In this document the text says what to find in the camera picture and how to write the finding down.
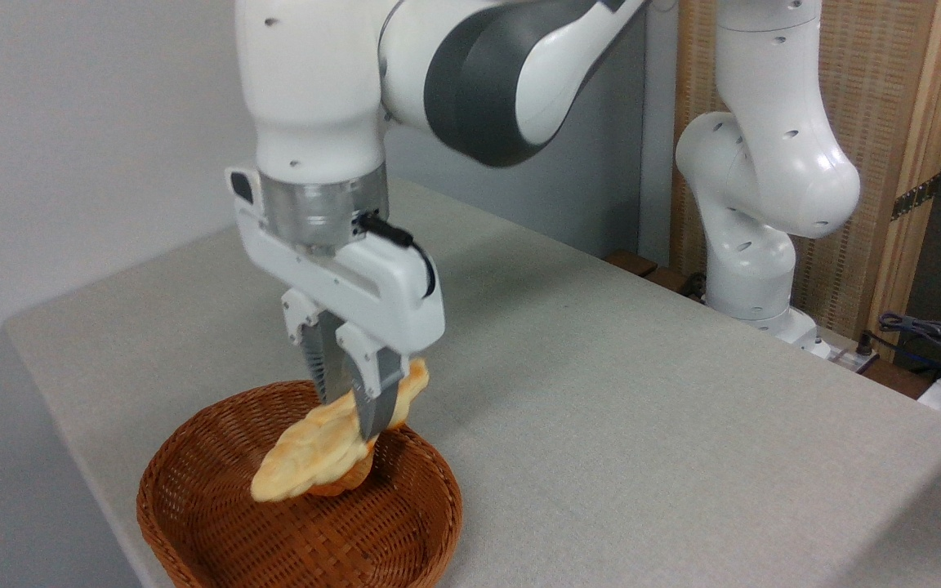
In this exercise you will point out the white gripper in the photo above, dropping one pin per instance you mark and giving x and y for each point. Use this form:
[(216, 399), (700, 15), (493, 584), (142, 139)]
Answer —
[(389, 294)]

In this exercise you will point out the long pale braided bread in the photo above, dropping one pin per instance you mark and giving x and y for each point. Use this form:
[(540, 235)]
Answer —
[(315, 453)]

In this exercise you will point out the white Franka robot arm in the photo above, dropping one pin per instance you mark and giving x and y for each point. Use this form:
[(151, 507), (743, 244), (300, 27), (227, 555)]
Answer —
[(764, 163)]

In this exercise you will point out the small orange bread roll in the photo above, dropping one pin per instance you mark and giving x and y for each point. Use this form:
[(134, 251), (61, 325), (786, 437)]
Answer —
[(348, 483)]

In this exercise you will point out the brown wicker basket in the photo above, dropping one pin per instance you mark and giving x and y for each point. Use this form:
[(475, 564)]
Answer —
[(217, 490)]

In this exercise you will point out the brown wooden base board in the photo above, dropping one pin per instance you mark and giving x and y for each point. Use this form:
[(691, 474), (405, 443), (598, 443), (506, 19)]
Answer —
[(634, 263)]

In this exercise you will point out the metal hinge strip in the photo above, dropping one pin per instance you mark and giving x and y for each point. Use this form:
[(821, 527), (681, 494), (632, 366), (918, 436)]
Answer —
[(916, 197)]

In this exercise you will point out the wooden woven screen panel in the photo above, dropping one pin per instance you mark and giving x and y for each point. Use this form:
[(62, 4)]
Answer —
[(879, 82)]

